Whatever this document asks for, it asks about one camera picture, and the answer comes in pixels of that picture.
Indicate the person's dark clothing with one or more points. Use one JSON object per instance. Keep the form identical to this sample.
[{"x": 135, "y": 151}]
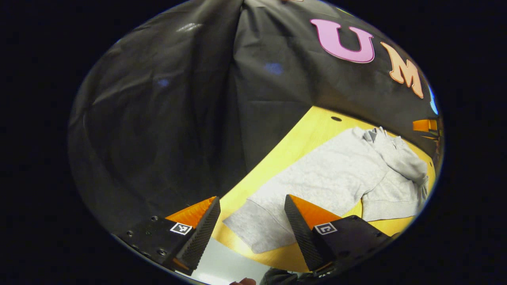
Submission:
[{"x": 281, "y": 278}]

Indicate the grey sweatshirt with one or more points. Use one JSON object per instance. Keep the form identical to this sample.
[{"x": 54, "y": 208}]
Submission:
[{"x": 328, "y": 174}]

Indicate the black backdrop cloth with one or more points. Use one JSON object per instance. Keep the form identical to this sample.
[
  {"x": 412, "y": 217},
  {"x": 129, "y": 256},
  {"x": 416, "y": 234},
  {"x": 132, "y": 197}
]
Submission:
[{"x": 178, "y": 118}]

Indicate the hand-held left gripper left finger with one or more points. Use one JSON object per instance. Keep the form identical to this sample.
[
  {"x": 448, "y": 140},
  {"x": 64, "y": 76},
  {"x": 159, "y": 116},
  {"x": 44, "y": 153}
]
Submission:
[{"x": 202, "y": 237}]

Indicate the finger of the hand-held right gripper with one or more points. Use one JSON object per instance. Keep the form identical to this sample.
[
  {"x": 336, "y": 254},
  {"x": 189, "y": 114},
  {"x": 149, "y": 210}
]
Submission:
[
  {"x": 431, "y": 137},
  {"x": 424, "y": 125}
]

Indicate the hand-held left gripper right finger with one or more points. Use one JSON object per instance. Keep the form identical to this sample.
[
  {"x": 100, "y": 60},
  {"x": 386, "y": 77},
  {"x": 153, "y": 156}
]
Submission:
[{"x": 303, "y": 237}]

